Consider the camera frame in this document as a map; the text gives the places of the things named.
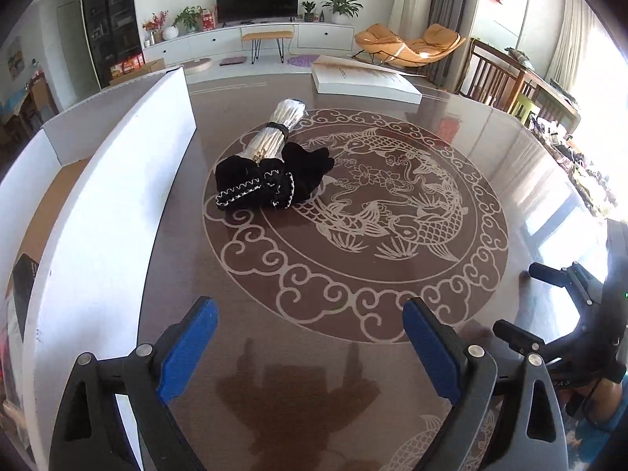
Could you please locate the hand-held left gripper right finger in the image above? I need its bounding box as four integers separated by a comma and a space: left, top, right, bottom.
401, 297, 570, 471

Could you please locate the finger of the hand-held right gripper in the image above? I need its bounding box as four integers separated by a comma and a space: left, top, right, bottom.
529, 262, 597, 304
493, 320, 560, 356

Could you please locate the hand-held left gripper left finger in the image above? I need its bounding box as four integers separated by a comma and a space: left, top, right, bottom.
49, 296, 219, 471

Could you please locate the white walled storage box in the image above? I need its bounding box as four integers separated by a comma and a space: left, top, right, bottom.
0, 65, 198, 471

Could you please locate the black small box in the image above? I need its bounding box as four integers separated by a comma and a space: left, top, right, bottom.
11, 254, 40, 341

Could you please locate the clutter of small goods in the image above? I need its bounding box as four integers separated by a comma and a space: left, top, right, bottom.
530, 113, 619, 217

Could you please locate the black cloth with stitched trim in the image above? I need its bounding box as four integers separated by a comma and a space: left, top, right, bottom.
215, 154, 295, 213

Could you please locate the dark wooden side table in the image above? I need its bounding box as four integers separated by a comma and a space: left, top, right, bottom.
510, 46, 584, 133

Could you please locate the dark wooden chair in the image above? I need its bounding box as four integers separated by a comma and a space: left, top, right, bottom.
458, 38, 526, 111

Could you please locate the plain black cloth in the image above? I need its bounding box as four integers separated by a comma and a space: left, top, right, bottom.
283, 142, 336, 202

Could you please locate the wrapped bundle of chopsticks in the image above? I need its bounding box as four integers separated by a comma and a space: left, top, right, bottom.
243, 99, 307, 162

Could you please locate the light sheer curtain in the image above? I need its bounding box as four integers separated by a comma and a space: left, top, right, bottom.
544, 0, 597, 91

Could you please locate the white flat carton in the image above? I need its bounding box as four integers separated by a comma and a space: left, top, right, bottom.
311, 55, 423, 105

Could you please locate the brown cardboard box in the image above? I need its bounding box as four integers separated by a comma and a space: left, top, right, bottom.
109, 58, 166, 86

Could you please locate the orange lounge chair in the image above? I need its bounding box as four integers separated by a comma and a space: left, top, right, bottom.
354, 23, 467, 67

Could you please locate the wooden dining chair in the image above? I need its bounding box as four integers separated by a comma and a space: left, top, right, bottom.
27, 76, 57, 119

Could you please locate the dining table with blue cloth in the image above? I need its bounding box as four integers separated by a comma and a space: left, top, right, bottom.
0, 88, 35, 143

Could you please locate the grey curtain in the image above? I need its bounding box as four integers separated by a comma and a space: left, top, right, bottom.
432, 0, 479, 42

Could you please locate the white television cabinet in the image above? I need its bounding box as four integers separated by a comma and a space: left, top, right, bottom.
142, 22, 356, 67

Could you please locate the covered standing air conditioner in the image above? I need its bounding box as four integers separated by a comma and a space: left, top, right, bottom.
390, 0, 440, 40

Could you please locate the wooden bench with metal legs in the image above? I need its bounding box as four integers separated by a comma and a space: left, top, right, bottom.
241, 31, 294, 64

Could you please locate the red flower plant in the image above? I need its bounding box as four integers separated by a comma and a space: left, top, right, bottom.
142, 10, 170, 45

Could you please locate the green potted plant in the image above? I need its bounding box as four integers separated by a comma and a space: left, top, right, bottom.
173, 6, 206, 34

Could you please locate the black glass display cabinet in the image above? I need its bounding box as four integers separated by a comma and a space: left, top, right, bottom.
81, 0, 143, 88

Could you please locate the large leafy potted plant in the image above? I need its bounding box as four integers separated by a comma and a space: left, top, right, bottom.
321, 0, 364, 25

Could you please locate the black flat television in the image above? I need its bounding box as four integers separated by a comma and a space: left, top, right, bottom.
215, 0, 300, 24

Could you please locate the framed wall picture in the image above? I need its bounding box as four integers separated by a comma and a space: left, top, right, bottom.
7, 37, 24, 79

